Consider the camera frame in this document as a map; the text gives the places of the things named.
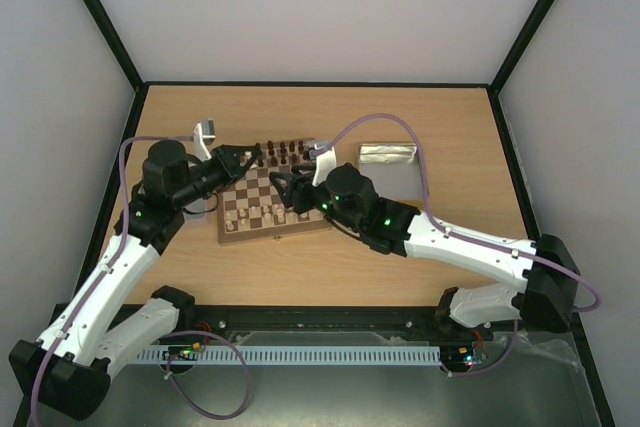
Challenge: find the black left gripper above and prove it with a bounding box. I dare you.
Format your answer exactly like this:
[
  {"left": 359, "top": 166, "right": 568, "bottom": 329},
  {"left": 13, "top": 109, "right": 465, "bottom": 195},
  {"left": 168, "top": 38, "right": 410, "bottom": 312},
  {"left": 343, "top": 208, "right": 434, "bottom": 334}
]
[{"left": 173, "top": 145, "right": 261, "bottom": 208}]

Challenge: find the gold metal tin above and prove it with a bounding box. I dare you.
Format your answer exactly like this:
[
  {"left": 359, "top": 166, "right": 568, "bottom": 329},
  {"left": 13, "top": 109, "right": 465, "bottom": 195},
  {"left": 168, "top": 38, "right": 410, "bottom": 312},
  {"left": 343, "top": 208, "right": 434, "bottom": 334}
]
[{"left": 356, "top": 142, "right": 423, "bottom": 201}]

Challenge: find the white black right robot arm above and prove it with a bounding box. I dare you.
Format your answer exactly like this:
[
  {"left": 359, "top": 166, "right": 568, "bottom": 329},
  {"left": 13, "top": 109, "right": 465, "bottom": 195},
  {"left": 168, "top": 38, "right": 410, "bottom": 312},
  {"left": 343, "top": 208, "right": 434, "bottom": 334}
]
[{"left": 269, "top": 163, "right": 579, "bottom": 339}]

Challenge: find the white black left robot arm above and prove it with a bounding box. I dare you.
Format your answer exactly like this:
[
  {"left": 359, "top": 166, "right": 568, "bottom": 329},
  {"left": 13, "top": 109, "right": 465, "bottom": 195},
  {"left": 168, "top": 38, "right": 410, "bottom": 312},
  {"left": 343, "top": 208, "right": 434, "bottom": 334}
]
[{"left": 9, "top": 137, "right": 261, "bottom": 426}]

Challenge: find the wooden chess board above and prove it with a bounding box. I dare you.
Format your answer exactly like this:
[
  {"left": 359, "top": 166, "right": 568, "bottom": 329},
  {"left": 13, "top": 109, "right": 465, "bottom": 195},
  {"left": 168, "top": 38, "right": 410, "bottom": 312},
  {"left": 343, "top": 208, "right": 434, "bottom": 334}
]
[{"left": 217, "top": 138, "right": 331, "bottom": 245}]

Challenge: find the silver tin lid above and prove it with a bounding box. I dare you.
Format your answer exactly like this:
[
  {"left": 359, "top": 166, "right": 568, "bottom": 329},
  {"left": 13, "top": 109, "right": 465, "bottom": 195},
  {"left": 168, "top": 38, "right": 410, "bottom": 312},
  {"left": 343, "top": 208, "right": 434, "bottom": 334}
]
[{"left": 184, "top": 199, "right": 209, "bottom": 224}]

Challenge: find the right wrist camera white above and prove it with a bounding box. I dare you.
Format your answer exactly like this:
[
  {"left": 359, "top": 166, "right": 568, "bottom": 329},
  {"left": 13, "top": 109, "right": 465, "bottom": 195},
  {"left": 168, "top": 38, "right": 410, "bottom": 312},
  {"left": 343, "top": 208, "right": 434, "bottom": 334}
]
[{"left": 306, "top": 139, "right": 337, "bottom": 187}]

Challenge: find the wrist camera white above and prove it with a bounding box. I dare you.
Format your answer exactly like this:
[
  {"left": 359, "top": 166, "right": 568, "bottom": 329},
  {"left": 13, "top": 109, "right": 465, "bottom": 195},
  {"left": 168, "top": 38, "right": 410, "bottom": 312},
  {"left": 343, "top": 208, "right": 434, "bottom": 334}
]
[
  {"left": 193, "top": 118, "right": 216, "bottom": 161},
  {"left": 306, "top": 139, "right": 337, "bottom": 187}
]

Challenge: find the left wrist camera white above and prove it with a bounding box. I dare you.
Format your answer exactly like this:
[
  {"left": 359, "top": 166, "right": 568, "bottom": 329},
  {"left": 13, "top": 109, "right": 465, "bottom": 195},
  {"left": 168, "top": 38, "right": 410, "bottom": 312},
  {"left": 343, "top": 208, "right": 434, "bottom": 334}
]
[{"left": 193, "top": 118, "right": 216, "bottom": 161}]

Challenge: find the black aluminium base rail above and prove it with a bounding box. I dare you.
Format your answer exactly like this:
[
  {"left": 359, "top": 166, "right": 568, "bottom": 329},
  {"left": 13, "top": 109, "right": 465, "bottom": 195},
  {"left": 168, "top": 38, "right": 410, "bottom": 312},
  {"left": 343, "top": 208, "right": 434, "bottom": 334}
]
[{"left": 49, "top": 302, "right": 581, "bottom": 343}]

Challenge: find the light blue cable duct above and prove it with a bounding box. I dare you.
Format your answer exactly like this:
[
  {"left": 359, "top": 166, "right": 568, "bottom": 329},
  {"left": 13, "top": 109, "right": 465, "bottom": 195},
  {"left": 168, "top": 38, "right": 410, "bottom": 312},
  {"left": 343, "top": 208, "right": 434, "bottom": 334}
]
[{"left": 130, "top": 345, "right": 441, "bottom": 367}]

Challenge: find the black frame post left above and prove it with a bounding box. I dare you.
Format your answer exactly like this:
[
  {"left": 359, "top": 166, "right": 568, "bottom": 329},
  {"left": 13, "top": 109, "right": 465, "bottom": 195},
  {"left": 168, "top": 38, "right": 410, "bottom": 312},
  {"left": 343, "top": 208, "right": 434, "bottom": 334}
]
[{"left": 82, "top": 0, "right": 144, "bottom": 91}]

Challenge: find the black frame post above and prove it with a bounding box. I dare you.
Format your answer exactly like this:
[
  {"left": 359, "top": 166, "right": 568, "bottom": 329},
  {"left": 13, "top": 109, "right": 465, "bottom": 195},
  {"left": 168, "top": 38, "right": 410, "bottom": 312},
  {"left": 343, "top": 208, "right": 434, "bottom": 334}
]
[
  {"left": 489, "top": 0, "right": 556, "bottom": 97},
  {"left": 82, "top": 0, "right": 144, "bottom": 91}
]

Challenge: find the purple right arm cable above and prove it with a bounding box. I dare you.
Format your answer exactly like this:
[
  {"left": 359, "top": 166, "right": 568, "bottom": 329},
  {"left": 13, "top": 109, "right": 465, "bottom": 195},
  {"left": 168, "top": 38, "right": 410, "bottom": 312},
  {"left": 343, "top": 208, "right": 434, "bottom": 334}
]
[{"left": 319, "top": 113, "right": 602, "bottom": 378}]

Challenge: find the black frame post right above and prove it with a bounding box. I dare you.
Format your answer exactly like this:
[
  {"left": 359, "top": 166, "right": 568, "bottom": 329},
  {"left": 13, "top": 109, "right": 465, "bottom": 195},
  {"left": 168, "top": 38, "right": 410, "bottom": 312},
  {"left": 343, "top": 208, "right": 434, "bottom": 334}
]
[{"left": 489, "top": 0, "right": 556, "bottom": 97}]

